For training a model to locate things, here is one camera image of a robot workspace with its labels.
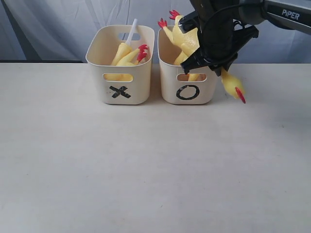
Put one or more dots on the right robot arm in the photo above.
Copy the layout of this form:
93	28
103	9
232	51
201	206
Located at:
285	14

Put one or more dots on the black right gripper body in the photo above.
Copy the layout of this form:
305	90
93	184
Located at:
225	28

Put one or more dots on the rubber chicken head with tube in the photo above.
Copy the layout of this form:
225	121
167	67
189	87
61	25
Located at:
125	53

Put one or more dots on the cream bin marked X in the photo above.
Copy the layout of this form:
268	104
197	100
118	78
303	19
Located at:
100	55

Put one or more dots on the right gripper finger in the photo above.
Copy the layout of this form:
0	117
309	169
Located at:
199	59
189	22

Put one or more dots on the whole rubber chicken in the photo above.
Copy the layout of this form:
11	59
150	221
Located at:
192	77
188	43

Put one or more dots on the whole rubber chicken front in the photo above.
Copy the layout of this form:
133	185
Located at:
192	77

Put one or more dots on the cream bin marked O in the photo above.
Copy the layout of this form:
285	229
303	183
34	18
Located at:
175	87

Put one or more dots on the headless rubber chicken body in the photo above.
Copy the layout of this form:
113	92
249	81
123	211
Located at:
135	61

